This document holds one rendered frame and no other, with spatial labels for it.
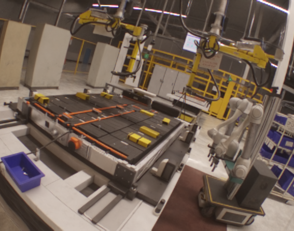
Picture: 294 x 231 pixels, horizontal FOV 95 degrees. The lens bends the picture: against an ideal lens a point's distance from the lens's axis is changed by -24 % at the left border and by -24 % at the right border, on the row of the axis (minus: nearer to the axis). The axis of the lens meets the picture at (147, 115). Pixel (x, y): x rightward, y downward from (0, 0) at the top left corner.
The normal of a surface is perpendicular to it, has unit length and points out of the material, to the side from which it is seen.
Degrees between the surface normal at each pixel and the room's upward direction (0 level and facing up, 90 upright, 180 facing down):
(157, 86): 90
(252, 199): 90
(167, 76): 90
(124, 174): 90
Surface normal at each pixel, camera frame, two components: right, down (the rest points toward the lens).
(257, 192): -0.19, 0.19
